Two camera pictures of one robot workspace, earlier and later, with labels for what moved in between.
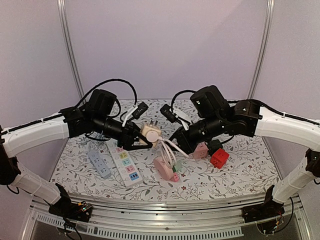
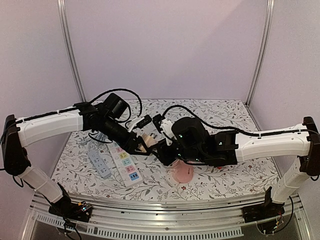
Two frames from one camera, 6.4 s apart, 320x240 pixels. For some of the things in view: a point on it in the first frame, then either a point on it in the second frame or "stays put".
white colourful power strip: x=129 y=171 stays put
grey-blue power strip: x=99 y=164 stays put
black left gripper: x=130 y=131 -> x=131 y=149
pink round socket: x=164 y=171 -> x=182 y=171
